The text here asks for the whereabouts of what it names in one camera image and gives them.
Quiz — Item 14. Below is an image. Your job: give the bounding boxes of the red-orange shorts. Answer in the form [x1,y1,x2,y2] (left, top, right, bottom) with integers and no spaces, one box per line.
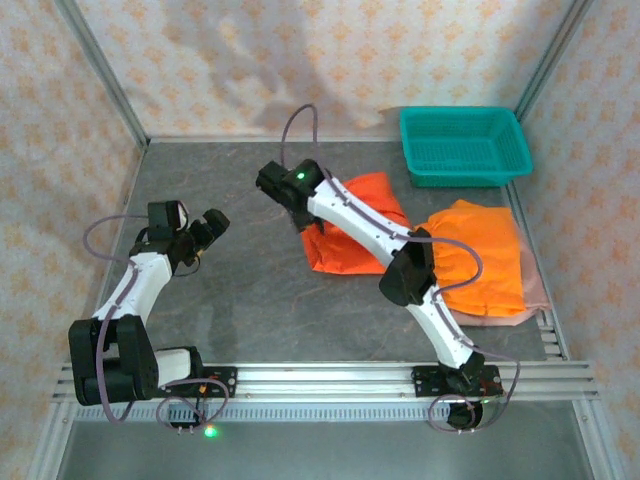
[299,172,412,275]

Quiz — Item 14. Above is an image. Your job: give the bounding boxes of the bright orange shorts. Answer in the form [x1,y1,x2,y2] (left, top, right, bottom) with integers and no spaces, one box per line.
[412,198,526,318]

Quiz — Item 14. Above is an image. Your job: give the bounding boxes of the pink shorts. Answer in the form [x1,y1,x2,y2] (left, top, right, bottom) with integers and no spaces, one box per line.
[449,219,552,328]

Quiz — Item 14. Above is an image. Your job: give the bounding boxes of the teal plastic basket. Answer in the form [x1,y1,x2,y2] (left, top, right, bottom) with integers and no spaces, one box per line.
[398,105,535,190]

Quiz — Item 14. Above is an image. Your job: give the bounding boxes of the grey metal panel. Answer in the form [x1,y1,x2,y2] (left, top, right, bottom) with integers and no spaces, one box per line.
[54,419,596,480]

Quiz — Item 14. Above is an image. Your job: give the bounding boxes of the aluminium table edge rail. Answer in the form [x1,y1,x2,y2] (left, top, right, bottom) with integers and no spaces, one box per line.
[77,144,149,364]
[144,133,406,147]
[504,187,572,362]

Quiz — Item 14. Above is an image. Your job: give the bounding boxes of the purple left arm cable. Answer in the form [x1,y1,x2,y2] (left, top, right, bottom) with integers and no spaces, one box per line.
[82,213,231,435]

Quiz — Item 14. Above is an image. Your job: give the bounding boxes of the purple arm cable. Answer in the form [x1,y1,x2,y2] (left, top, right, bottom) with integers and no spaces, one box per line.
[82,213,231,435]
[279,103,522,434]

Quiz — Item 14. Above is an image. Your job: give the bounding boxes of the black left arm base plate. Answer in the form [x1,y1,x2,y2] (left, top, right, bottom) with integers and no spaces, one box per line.
[147,364,238,399]

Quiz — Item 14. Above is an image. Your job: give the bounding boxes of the long aluminium mounting rail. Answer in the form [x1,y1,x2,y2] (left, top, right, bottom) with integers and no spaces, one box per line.
[52,360,600,402]

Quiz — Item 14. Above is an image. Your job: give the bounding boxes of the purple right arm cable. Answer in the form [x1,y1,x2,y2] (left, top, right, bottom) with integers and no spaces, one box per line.
[279,103,522,434]

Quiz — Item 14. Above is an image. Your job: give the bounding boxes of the slotted grey cable duct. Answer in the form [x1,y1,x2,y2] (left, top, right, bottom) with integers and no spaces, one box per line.
[69,403,581,424]

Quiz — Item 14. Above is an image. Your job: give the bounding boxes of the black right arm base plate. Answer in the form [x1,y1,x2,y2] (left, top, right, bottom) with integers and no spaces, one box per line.
[409,364,504,399]

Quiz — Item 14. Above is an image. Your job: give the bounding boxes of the aluminium frame post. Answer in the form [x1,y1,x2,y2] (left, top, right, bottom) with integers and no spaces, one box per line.
[52,0,150,149]
[514,0,596,121]

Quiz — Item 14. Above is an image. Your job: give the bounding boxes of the short aluminium frame leg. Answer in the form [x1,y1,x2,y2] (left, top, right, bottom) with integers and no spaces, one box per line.
[572,399,626,480]
[29,399,76,480]

